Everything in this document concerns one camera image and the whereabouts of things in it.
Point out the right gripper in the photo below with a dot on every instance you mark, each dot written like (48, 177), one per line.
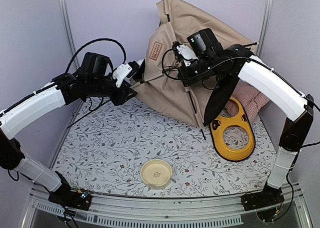
(183, 73)

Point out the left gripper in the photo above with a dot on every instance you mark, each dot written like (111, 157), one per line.
(121, 97)

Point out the beige pet tent fabric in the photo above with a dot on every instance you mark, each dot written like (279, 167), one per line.
(156, 81)

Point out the yellow double bowl holder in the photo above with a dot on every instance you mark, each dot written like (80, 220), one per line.
(233, 137)

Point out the pink checkered cushion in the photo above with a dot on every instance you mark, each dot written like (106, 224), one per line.
(251, 99)

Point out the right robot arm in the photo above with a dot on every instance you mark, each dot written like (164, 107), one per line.
(280, 100)

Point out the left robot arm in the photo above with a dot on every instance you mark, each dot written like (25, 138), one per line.
(61, 91)

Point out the floral table mat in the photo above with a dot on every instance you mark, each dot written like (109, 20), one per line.
(105, 151)

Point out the cream paw print bowl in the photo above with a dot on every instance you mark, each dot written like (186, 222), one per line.
(156, 174)

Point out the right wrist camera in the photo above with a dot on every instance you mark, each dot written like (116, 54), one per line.
(186, 53)

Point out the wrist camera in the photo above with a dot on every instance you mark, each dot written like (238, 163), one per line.
(123, 71)
(186, 53)

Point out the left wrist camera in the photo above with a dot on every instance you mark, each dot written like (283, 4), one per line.
(123, 71)

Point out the right aluminium frame post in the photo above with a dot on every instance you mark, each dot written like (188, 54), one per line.
(264, 27)

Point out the aluminium frame post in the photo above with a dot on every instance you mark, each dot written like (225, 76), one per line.
(264, 27)
(67, 25)

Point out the left aluminium frame post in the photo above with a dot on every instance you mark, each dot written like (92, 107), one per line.
(67, 25)

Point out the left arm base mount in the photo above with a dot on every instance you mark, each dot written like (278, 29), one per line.
(67, 198)

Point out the front aluminium rail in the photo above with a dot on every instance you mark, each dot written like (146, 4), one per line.
(120, 211)

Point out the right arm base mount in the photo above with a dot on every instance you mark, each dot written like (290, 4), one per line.
(266, 204)

